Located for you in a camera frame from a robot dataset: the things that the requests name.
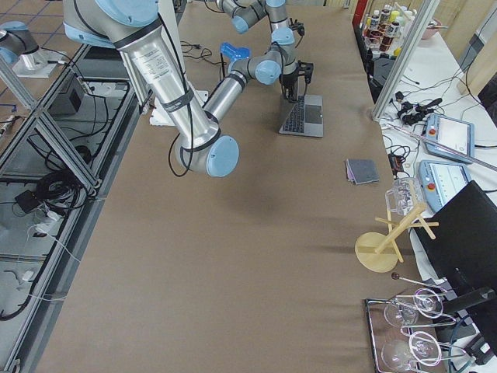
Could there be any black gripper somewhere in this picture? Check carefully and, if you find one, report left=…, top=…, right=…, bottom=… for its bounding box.
left=280, top=71, right=299, bottom=102

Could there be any grey laptop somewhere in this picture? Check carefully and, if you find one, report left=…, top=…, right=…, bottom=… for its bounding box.
left=278, top=94, right=324, bottom=138

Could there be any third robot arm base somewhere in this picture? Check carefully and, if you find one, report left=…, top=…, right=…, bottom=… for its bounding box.
left=1, top=21, right=65, bottom=78

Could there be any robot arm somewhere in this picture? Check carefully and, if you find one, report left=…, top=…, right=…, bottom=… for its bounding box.
left=214, top=0, right=290, bottom=34
left=63, top=1, right=298, bottom=177

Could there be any blue desk lamp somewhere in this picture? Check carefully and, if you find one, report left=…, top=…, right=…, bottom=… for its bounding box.
left=219, top=42, right=251, bottom=72

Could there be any bottles and jars group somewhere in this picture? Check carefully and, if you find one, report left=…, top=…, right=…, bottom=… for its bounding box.
left=360, top=1, right=414, bottom=56

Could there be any grey felt cloth stack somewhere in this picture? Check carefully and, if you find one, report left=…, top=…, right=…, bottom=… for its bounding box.
left=345, top=159, right=380, bottom=185

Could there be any small black electronic box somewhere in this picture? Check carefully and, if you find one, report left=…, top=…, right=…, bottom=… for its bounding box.
left=388, top=153, right=405, bottom=176

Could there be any clear glass mug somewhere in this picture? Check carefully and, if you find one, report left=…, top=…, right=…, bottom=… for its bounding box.
left=385, top=177, right=425, bottom=216

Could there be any upper teach pendant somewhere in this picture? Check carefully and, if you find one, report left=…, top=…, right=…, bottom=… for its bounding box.
left=425, top=113, right=474, bottom=157

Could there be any teach pendant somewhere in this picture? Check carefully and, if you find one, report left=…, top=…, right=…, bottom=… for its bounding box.
left=425, top=113, right=474, bottom=157
left=419, top=160, right=471, bottom=213

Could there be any lower teach pendant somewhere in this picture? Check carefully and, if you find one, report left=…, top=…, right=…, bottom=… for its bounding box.
left=419, top=160, right=471, bottom=213

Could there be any wooden cup tree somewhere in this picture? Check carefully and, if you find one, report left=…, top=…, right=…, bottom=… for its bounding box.
left=355, top=202, right=439, bottom=273

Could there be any black monitor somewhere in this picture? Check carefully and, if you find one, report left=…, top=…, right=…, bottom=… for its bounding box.
left=415, top=181, right=496, bottom=345

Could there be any upper wine glass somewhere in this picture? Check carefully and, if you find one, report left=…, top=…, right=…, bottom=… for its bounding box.
left=384, top=288, right=443, bottom=327

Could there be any wine glass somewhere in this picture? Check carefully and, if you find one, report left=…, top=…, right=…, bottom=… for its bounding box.
left=384, top=288, right=443, bottom=327
left=381, top=331, right=442, bottom=372

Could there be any metal glass rack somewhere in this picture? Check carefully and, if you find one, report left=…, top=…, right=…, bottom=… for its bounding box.
left=364, top=285, right=474, bottom=372

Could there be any black power adapter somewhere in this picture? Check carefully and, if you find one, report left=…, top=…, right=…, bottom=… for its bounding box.
left=15, top=190, right=40, bottom=213

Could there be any lower wine glass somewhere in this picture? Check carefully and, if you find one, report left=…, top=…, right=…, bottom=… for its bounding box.
left=381, top=331, right=442, bottom=372

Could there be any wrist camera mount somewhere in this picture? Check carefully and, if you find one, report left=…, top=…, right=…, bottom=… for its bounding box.
left=298, top=61, right=314, bottom=85
left=290, top=18, right=305, bottom=37

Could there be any black lamp power cable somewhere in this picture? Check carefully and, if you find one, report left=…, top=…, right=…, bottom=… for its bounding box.
left=181, top=41, right=223, bottom=67

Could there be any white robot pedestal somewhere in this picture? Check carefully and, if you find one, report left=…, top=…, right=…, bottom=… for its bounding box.
left=151, top=1, right=210, bottom=132

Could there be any aluminium frame post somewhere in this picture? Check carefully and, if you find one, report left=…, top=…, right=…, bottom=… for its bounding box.
left=371, top=0, right=440, bottom=122

